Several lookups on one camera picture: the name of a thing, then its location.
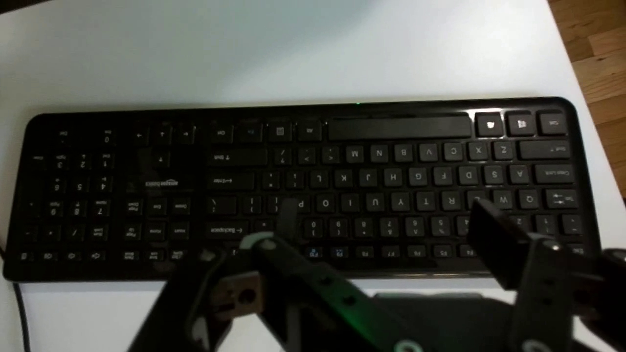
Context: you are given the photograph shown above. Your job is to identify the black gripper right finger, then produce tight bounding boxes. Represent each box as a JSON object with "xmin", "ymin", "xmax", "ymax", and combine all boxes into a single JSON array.
[{"xmin": 467, "ymin": 194, "xmax": 626, "ymax": 352}]

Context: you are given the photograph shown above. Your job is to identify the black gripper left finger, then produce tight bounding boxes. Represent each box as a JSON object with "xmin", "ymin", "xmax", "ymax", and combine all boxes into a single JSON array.
[{"xmin": 125, "ymin": 198, "xmax": 406, "ymax": 352}]

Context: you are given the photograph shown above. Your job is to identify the black computer keyboard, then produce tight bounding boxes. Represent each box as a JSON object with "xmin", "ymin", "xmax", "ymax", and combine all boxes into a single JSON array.
[{"xmin": 1, "ymin": 96, "xmax": 602, "ymax": 284}]

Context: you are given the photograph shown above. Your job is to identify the thin black keyboard cable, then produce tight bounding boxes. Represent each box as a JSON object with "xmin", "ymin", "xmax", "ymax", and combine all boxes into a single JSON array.
[{"xmin": 0, "ymin": 243, "xmax": 33, "ymax": 352}]

